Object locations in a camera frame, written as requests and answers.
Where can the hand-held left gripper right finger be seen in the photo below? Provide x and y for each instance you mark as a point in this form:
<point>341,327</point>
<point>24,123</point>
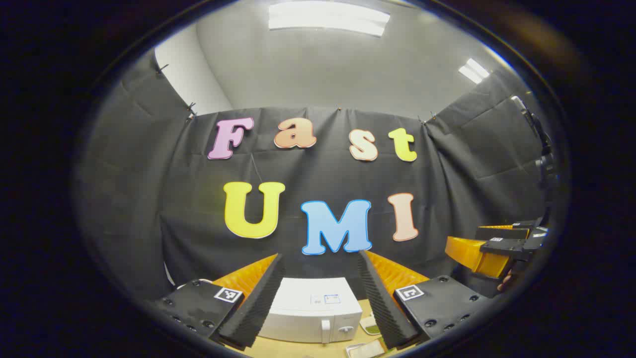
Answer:
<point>382,303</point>

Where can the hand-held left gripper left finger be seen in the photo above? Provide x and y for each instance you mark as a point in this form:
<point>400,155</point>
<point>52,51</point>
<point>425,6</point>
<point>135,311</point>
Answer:
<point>258,303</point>

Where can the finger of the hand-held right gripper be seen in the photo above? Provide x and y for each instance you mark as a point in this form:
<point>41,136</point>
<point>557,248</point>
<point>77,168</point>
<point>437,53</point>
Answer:
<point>502,233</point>
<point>512,247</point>

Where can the white microwave oven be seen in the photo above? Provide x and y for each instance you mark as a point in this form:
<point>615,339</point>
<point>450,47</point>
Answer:
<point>310,311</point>

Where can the white sectioned dish with beans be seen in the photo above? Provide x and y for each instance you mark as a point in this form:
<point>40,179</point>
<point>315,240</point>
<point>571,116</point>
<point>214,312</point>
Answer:
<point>370,325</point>

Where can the white rectangular tray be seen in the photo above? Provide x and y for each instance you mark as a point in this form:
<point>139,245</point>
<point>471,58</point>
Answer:
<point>350,348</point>

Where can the dark metal stand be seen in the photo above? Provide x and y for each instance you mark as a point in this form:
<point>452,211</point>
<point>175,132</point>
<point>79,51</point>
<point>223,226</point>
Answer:
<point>541,149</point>

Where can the black backdrop cloth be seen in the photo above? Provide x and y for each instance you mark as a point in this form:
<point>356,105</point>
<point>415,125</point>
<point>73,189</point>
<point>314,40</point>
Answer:
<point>323,169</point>

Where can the small ceiling light panel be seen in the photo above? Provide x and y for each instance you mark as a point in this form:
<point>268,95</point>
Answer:
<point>474,70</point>

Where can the large ceiling light panel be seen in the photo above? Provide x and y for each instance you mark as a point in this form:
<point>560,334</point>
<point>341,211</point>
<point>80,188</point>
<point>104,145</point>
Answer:
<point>328,17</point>

